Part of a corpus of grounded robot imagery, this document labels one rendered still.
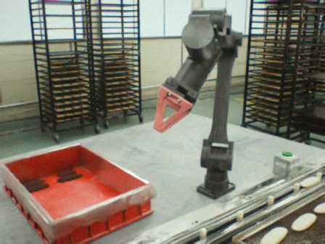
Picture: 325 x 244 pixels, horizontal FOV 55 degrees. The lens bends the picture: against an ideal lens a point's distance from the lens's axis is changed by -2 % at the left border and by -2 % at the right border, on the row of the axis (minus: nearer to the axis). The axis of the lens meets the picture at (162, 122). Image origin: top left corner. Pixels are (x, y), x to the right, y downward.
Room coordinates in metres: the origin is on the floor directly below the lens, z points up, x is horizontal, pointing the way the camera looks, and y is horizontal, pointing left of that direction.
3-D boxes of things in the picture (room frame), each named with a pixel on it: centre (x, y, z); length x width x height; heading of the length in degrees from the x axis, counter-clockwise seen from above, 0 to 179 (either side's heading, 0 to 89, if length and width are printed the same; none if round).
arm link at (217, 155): (0.98, -0.19, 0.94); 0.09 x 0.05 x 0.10; 163
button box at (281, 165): (1.12, -0.48, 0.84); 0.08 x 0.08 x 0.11; 35
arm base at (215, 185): (1.00, -0.19, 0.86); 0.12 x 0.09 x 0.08; 131
